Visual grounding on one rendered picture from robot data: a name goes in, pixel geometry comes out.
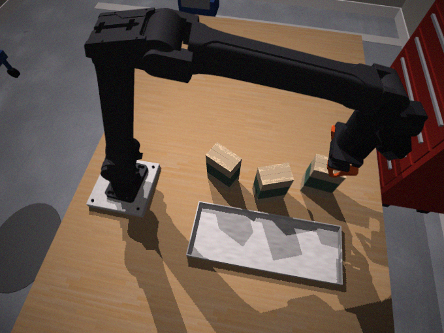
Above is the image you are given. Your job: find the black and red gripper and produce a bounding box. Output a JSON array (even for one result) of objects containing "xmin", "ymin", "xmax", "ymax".
[{"xmin": 327, "ymin": 122, "xmax": 370, "ymax": 178}]

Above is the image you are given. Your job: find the brown box with dark green band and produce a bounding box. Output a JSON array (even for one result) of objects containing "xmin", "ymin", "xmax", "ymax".
[
  {"xmin": 252, "ymin": 163, "xmax": 294, "ymax": 204},
  {"xmin": 300, "ymin": 154, "xmax": 346, "ymax": 198},
  {"xmin": 206, "ymin": 142, "xmax": 242, "ymax": 192}
]

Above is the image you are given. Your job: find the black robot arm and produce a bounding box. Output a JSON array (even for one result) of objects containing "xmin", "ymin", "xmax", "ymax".
[{"xmin": 84, "ymin": 7, "xmax": 428, "ymax": 203}]

